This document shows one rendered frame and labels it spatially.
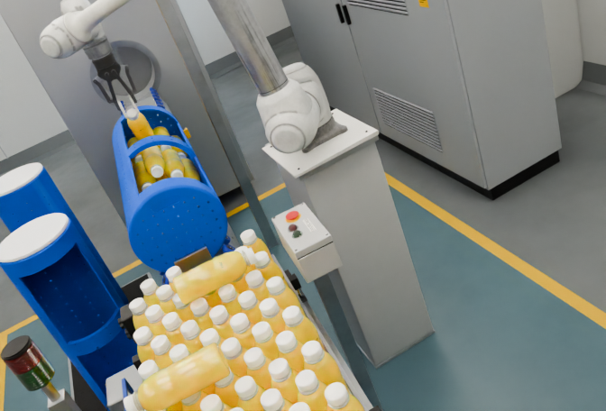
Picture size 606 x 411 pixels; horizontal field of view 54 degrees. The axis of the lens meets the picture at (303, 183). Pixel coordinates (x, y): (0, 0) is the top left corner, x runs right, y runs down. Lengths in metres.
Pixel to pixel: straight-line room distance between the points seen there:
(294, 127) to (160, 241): 0.52
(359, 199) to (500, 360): 0.86
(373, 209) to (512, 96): 1.23
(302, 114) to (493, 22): 1.40
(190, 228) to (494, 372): 1.33
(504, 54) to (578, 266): 1.04
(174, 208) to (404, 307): 1.15
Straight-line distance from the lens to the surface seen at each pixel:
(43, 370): 1.39
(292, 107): 1.84
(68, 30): 2.03
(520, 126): 3.28
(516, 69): 3.17
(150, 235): 1.77
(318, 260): 1.48
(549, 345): 2.57
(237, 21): 1.80
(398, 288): 2.45
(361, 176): 2.14
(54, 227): 2.37
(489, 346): 2.60
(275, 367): 1.20
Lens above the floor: 1.91
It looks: 28 degrees down
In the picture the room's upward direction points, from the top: 21 degrees counter-clockwise
